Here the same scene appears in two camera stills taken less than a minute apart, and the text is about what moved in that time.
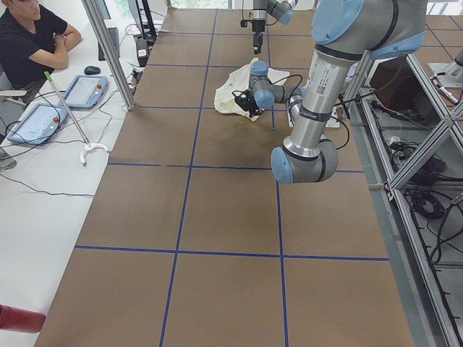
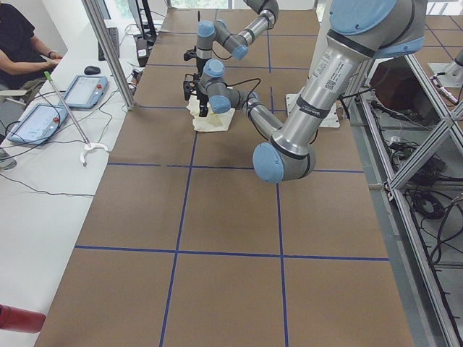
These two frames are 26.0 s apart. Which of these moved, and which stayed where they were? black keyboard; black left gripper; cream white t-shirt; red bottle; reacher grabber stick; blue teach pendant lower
Moved: black left gripper; cream white t-shirt
Stayed: reacher grabber stick; blue teach pendant lower; black keyboard; red bottle
